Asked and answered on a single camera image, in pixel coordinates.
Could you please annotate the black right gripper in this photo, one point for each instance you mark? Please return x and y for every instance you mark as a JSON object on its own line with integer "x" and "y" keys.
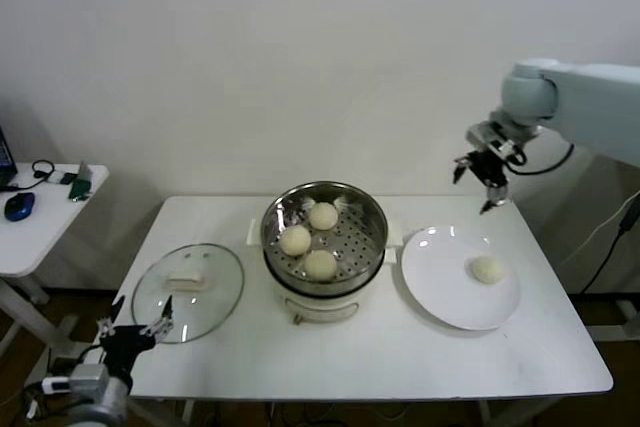
{"x": 490, "y": 167}

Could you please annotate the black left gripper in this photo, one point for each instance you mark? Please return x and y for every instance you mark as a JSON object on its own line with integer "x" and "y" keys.
{"x": 122, "y": 344}

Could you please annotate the white steamed baozi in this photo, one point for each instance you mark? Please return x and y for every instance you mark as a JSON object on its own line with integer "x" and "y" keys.
{"x": 295, "y": 240}
{"x": 323, "y": 215}
{"x": 486, "y": 269}
{"x": 320, "y": 265}

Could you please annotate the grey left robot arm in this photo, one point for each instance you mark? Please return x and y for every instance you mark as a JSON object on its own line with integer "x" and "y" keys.
{"x": 95, "y": 407}

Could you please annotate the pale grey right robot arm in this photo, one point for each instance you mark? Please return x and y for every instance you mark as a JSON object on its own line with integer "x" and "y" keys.
{"x": 590, "y": 102}

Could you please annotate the stainless steel steamer basket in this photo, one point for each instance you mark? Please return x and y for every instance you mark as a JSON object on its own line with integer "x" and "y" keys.
{"x": 360, "y": 242}

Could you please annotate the white round plate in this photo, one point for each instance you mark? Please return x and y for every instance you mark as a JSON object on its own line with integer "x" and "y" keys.
{"x": 450, "y": 287}

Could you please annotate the white side table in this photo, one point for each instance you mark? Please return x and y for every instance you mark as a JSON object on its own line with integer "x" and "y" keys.
{"x": 45, "y": 227}

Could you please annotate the green circuit board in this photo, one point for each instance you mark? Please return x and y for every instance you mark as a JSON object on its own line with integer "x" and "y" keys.
{"x": 82, "y": 182}

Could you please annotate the blue computer mouse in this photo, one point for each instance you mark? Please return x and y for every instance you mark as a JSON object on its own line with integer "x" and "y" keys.
{"x": 20, "y": 204}

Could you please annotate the white electric cooker base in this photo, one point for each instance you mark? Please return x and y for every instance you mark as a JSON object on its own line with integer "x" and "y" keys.
{"x": 325, "y": 304}

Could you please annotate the dark laptop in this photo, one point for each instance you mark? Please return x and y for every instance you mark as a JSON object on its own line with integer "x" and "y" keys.
{"x": 6, "y": 157}

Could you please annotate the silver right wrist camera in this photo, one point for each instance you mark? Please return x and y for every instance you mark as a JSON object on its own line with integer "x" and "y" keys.
{"x": 487, "y": 137}

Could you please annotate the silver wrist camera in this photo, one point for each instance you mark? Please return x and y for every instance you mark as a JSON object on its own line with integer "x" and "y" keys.
{"x": 487, "y": 137}
{"x": 82, "y": 379}

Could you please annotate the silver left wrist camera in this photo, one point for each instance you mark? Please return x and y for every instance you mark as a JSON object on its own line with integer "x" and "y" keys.
{"x": 82, "y": 379}

